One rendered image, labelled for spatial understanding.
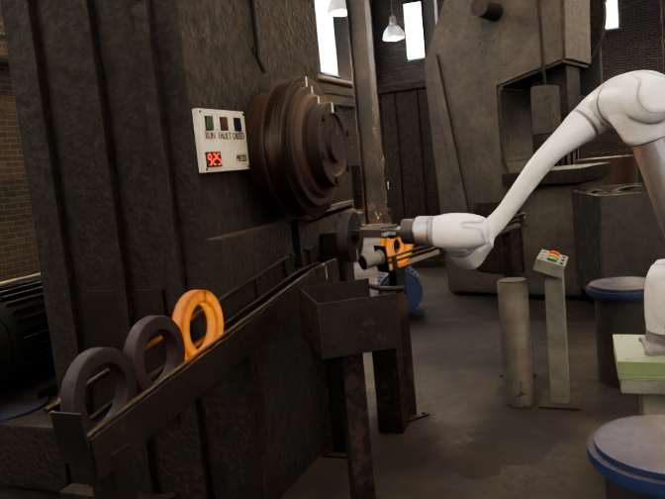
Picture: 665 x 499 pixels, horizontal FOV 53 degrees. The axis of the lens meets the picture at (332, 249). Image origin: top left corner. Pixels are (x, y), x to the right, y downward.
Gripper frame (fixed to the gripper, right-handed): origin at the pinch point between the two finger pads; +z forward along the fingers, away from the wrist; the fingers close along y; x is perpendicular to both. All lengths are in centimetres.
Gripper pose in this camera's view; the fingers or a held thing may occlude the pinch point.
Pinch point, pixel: (350, 231)
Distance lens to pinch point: 203.3
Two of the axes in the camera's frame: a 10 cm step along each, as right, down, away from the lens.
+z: -9.3, -0.1, 3.7
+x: -0.5, -9.9, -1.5
